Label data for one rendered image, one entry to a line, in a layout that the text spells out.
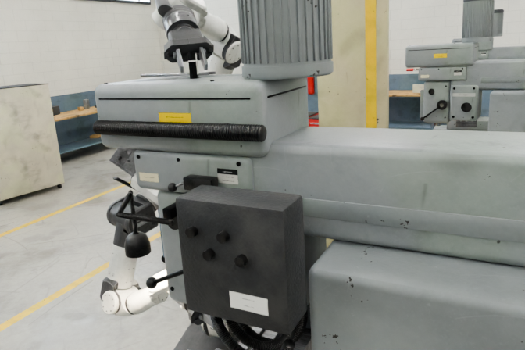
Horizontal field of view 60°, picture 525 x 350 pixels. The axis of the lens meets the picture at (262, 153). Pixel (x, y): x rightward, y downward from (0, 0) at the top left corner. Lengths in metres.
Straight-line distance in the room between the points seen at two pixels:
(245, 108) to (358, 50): 1.87
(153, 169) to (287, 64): 0.42
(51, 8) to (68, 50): 0.88
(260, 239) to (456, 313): 0.34
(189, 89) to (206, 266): 0.40
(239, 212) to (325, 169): 0.26
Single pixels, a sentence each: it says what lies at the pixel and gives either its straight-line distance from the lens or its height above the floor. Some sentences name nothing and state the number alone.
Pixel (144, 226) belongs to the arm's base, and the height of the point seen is 1.39.
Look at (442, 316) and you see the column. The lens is 0.83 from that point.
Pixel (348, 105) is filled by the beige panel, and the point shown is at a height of 1.58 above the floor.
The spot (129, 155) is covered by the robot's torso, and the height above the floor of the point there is 1.61.
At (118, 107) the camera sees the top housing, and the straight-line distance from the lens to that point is 1.14.
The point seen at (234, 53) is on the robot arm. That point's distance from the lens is 1.50.
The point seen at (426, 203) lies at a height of 1.66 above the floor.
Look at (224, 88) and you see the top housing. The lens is 0.95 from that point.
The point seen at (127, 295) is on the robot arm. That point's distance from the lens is 1.68.
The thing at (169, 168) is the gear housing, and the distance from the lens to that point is 1.09.
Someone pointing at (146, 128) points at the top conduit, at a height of 1.79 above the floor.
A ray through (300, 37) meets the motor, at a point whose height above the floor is 1.97.
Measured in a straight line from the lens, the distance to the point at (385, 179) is 0.88.
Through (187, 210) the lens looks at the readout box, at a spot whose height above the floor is 1.70.
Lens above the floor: 1.96
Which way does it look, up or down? 13 degrees down
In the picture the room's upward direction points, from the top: 4 degrees counter-clockwise
